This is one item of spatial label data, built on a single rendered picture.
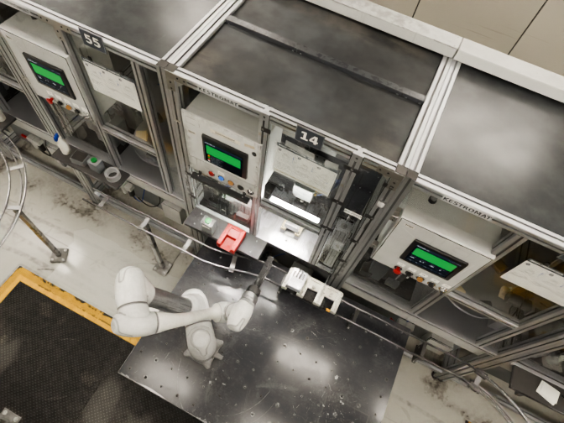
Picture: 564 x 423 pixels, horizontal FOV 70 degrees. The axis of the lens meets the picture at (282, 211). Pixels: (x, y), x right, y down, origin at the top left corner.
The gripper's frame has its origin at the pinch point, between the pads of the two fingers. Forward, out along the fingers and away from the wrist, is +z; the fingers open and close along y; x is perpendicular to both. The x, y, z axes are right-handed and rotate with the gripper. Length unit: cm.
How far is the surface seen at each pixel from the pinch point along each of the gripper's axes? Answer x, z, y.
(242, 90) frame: 35, 30, 88
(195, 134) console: 56, 20, 57
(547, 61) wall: -153, 380, -57
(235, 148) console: 33, 20, 61
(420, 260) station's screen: -67, 18, 45
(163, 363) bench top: 31, -69, -44
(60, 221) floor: 190, -7, -112
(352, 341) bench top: -66, -4, -44
